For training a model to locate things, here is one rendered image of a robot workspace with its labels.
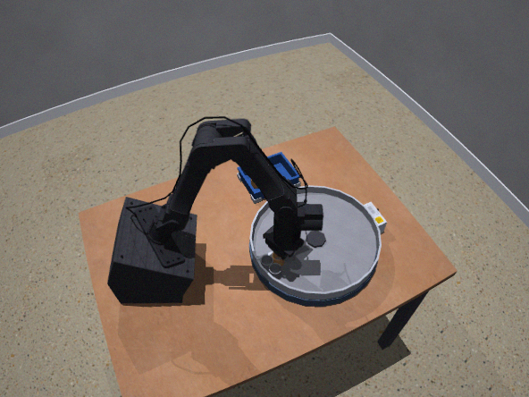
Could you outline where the grey round turntable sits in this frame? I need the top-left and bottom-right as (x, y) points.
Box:
(249, 185), (387, 307)

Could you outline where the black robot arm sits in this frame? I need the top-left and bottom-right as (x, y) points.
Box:
(134, 118), (323, 268)

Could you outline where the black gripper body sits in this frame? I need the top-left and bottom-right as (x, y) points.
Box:
(263, 226), (304, 258)

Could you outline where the blue open crate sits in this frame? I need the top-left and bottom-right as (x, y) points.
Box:
(239, 152), (300, 199)

